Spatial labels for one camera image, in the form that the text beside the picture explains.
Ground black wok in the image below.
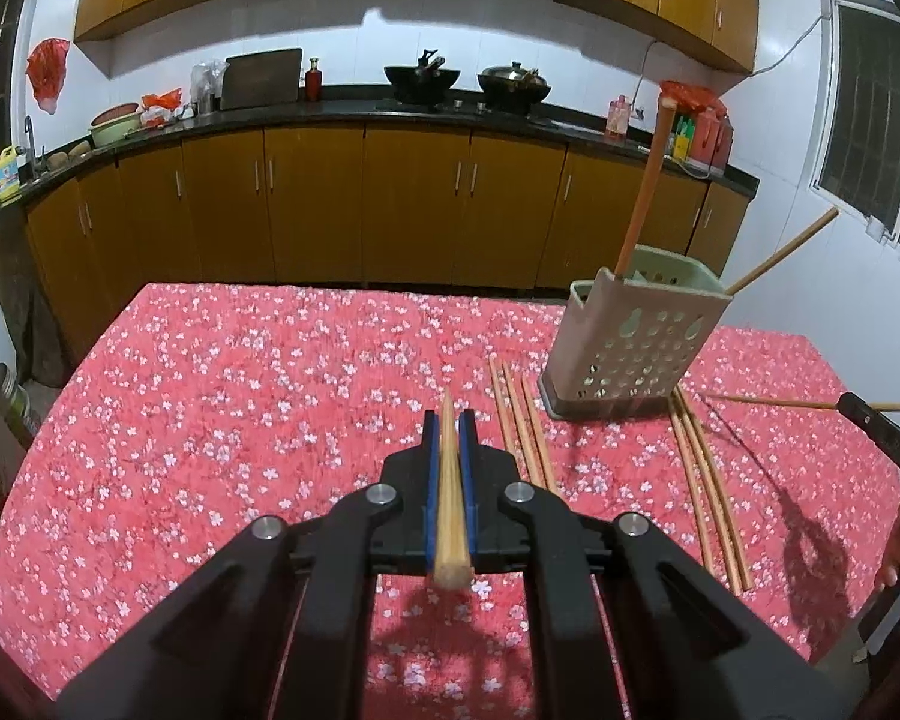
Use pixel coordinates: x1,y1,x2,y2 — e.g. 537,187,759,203
384,49,462,102

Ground wooden base cabinets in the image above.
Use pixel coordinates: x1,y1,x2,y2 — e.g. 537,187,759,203
26,124,751,361

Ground pink bottle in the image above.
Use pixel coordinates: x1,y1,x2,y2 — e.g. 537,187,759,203
606,95,635,142

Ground green plastic basin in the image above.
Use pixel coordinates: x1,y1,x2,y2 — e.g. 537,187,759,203
90,118,147,149

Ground barred window with white frame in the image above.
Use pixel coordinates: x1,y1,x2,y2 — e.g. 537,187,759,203
810,0,900,248

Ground black kitchen countertop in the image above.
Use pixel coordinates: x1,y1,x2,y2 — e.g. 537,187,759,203
0,82,760,230

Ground beige perforated chopstick holder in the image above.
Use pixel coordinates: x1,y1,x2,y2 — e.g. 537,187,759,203
538,244,732,421

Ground hanging red plastic bag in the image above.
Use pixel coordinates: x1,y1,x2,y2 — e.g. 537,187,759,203
28,37,70,115

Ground red floral tablecloth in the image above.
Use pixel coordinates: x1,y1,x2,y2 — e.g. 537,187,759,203
0,281,900,720

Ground clear plastic bag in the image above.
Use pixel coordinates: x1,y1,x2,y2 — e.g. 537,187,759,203
190,60,230,115

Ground black pot with lid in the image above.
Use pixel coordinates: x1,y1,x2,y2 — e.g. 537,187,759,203
478,62,552,112

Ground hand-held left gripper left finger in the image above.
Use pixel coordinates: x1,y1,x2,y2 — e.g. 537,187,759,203
56,409,443,720

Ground wooden chopstick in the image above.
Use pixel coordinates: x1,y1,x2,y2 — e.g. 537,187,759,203
501,362,548,490
724,206,841,296
673,390,745,590
667,399,715,572
681,388,756,590
615,90,680,278
709,392,900,413
487,358,514,455
431,388,472,590
520,373,560,494

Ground yellow detergent bottle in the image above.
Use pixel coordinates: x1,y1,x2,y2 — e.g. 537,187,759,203
0,144,23,203

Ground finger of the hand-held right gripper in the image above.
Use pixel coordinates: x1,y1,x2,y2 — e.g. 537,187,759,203
838,392,900,496

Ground white wall cable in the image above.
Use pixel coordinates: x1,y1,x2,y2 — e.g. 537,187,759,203
637,40,662,102
750,13,827,77

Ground dark cutting board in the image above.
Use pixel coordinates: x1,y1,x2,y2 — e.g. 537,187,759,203
221,49,303,111

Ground red bag over bottles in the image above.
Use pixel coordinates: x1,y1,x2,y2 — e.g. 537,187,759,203
660,80,727,117

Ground grey round container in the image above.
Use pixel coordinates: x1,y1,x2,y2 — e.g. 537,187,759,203
0,362,35,451

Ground black gas hob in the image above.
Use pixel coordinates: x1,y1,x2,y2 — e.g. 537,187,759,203
375,94,563,122

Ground red and white plastic bag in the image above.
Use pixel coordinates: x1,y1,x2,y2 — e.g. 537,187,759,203
141,88,185,128

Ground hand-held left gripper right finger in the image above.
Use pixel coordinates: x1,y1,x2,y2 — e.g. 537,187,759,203
457,409,848,720

